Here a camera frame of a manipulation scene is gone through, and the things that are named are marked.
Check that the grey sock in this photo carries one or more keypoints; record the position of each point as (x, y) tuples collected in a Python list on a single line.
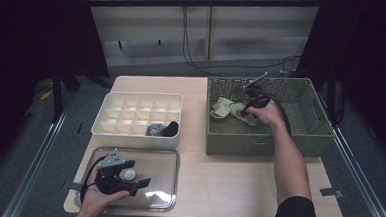
[(154, 129)]

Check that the person's right hand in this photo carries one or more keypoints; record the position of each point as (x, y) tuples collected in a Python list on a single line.
[(269, 115)]

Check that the dark curtain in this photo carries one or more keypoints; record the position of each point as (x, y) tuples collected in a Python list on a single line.
[(367, 64), (24, 46)]

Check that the metal floor rail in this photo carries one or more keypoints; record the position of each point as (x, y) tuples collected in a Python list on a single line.
[(364, 184), (34, 167)]

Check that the grey tape piece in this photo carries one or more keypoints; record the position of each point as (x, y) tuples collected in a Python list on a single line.
[(74, 186), (331, 192)]

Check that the beige sock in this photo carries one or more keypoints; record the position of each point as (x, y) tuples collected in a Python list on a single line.
[(237, 109), (221, 107)]

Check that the small yellow floor object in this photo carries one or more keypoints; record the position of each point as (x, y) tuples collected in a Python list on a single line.
[(46, 95)]

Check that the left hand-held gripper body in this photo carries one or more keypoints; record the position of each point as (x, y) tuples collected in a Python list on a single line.
[(110, 181)]

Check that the black sock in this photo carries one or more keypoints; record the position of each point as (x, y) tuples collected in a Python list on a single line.
[(171, 129)]

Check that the black crossbar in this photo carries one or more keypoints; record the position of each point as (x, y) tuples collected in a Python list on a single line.
[(203, 2)]

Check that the clear plastic lid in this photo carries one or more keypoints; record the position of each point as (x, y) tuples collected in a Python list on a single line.
[(164, 173)]

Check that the green woven basket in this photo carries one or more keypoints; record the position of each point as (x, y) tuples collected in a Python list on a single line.
[(307, 121)]

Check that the black metal stand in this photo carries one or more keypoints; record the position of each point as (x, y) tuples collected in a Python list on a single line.
[(331, 95), (57, 94)]

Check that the cream divided storage box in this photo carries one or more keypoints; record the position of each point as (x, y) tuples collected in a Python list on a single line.
[(130, 112)]

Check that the person's left hand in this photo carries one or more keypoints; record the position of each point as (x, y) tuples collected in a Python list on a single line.
[(97, 200)]

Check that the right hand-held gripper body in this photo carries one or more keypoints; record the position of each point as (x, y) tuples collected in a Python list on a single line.
[(257, 93)]

